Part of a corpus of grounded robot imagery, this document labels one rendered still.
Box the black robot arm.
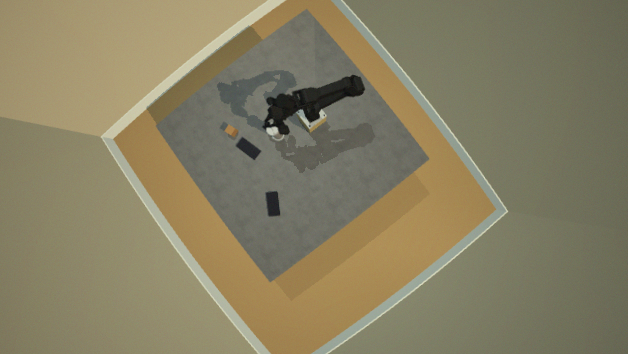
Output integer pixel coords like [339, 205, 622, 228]
[268, 75, 365, 122]

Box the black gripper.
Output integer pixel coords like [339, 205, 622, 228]
[265, 97, 293, 135]

